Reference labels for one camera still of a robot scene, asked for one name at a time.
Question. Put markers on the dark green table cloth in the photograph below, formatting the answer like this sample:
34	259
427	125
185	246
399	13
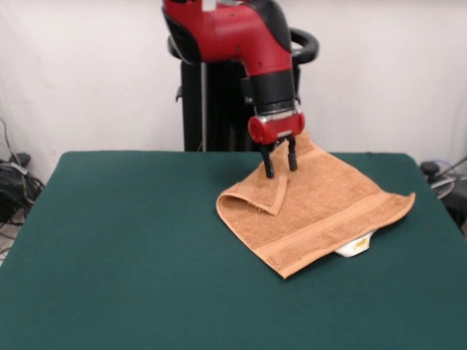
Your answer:
109	255

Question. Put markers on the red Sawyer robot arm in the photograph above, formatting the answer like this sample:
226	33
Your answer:
233	33

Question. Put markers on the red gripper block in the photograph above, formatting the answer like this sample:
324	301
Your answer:
275	127

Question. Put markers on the orange terry towel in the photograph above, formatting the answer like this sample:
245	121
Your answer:
310	211

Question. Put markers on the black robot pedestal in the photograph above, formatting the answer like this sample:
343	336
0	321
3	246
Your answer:
219	109

